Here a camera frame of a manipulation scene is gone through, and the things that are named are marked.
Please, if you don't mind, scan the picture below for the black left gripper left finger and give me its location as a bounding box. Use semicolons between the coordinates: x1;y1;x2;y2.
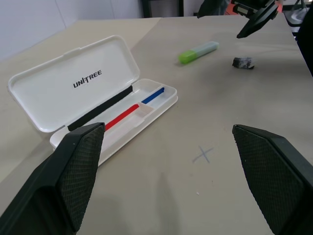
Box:
0;122;106;235

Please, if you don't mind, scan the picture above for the dark grey eraser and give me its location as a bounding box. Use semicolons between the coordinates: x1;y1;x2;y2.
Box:
231;56;255;70

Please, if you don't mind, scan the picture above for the blue pen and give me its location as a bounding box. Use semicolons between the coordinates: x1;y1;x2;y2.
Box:
141;87;165;104

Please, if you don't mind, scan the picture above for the black bulky object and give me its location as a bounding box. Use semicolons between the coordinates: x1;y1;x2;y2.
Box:
296;13;313;77

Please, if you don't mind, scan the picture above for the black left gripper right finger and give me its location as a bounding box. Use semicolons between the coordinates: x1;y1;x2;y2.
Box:
231;124;313;235

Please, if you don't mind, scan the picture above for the red pen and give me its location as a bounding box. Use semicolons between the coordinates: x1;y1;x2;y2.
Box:
104;103;140;131

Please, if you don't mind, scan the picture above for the green capped highlighter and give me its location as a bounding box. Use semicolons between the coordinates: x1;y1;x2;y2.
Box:
178;41;220;65

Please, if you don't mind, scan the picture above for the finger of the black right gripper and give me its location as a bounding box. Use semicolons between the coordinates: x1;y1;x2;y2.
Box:
236;4;279;39
196;0;230;19

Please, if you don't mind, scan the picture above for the white Unitree pencil case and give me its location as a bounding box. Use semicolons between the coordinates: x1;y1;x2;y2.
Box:
7;35;179;165

